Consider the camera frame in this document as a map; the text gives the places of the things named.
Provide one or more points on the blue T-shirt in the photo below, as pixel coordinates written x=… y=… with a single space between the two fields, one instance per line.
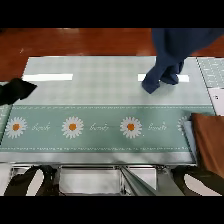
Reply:
x=173 y=43

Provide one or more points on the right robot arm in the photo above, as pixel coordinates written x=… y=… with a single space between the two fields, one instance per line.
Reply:
x=203 y=173

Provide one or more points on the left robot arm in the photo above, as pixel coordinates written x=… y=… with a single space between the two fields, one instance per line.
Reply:
x=13 y=90

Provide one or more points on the brown garment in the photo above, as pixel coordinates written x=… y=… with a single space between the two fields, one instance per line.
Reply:
x=210 y=140

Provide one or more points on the silver frame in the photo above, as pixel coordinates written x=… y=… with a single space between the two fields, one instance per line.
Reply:
x=140 y=186

